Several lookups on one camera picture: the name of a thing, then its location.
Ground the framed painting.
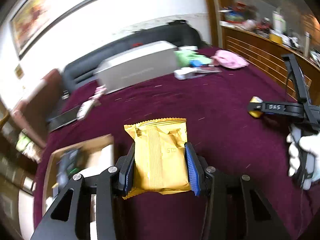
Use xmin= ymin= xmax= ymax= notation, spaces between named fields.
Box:
xmin=10 ymin=0 xmax=96 ymax=59

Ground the round yellow-rimmed tin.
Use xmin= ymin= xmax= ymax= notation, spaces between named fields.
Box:
xmin=248 ymin=96 xmax=263 ymax=119

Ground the black leather headboard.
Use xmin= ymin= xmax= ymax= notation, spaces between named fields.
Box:
xmin=61 ymin=20 xmax=208 ymax=94

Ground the black smartphone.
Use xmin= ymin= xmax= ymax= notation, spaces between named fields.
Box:
xmin=48 ymin=106 xmax=80 ymax=132

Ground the black foil pouch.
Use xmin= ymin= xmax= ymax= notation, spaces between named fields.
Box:
xmin=56 ymin=148 xmax=84 ymax=191

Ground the white car key fob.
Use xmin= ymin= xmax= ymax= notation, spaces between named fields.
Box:
xmin=76 ymin=85 xmax=107 ymax=121

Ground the brown cardboard tray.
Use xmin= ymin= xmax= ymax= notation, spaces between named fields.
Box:
xmin=42 ymin=134 xmax=114 ymax=214

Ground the white charger plug on bed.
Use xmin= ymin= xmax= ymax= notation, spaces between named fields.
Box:
xmin=174 ymin=67 xmax=221 ymax=80

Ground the pink cloth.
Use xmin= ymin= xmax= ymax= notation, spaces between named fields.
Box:
xmin=210 ymin=50 xmax=249 ymax=69

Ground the maroon upholstered armchair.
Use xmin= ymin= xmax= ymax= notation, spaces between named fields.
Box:
xmin=11 ymin=69 xmax=63 ymax=148

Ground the small gold wall plaque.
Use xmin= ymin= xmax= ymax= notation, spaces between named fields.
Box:
xmin=15 ymin=64 xmax=24 ymax=80

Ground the white gloved right hand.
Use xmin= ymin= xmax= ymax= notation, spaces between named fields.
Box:
xmin=286 ymin=125 xmax=319 ymax=191

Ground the wooden side cabinet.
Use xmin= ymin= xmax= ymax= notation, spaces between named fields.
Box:
xmin=206 ymin=0 xmax=319 ymax=105

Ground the silver grey rectangular box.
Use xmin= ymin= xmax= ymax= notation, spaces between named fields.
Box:
xmin=94 ymin=41 xmax=178 ymax=93

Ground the yellow foil snack packet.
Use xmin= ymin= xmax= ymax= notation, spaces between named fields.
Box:
xmin=124 ymin=118 xmax=191 ymax=199

